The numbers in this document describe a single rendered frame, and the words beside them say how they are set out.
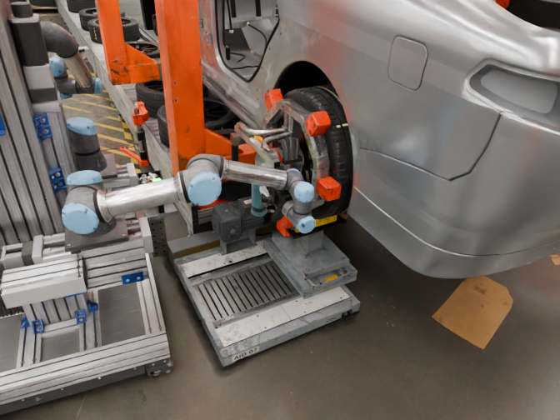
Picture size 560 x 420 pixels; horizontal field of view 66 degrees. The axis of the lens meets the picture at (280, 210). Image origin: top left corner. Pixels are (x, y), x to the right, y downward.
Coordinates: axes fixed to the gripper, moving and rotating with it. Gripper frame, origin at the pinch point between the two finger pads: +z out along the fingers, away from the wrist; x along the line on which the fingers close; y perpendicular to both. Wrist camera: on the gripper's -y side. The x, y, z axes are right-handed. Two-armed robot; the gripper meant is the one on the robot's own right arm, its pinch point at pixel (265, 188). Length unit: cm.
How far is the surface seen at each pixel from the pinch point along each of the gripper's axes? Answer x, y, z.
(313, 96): -29.9, 35.0, 12.2
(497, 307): -126, -80, -61
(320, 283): -33, -66, -9
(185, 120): 15, 11, 60
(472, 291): -124, -80, -45
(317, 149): -21.6, 18.1, -6.1
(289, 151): -9.6, 17.9, -2.5
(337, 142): -29.3, 21.9, -9.7
